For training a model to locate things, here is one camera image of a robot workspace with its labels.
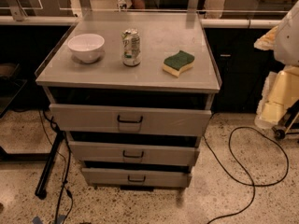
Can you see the grey metal drawer cabinet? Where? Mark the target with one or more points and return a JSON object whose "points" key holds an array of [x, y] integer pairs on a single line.
{"points": [[109, 82]]}

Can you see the green white soda can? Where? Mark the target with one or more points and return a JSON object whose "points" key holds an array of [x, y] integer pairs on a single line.
{"points": [[131, 55]]}

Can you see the grey drawer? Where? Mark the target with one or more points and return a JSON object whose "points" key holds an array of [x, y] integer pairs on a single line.
{"points": [[109, 152], [118, 177], [121, 119]]}

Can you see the grey middle drawer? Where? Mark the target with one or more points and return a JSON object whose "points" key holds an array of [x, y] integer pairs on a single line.
{"points": [[109, 152]]}

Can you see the black stand leg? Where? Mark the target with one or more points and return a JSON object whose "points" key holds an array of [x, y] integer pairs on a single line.
{"points": [[41, 192]]}

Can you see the white ceramic bowl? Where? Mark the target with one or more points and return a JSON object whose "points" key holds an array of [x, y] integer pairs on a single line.
{"points": [[88, 48]]}

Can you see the clear plastic water bottle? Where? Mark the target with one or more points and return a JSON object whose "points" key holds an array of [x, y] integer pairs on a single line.
{"points": [[121, 5]]}

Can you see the white horizontal rail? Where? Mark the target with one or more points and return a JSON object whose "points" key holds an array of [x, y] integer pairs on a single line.
{"points": [[208, 23]]}

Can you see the grey top drawer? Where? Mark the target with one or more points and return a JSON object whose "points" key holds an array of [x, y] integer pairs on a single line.
{"points": [[121, 119]]}

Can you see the wheeled cart base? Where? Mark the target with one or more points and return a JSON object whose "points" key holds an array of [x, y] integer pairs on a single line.
{"points": [[289, 125]]}

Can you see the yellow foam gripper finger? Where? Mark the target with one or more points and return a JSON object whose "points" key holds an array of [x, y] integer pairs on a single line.
{"points": [[280, 92]]}

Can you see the grey bottom drawer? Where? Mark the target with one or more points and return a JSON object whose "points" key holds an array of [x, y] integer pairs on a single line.
{"points": [[118, 177]]}

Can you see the green yellow sponge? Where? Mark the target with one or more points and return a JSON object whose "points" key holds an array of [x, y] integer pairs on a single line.
{"points": [[178, 63]]}

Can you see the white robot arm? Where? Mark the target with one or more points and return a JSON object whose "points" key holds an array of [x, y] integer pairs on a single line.
{"points": [[283, 39]]}

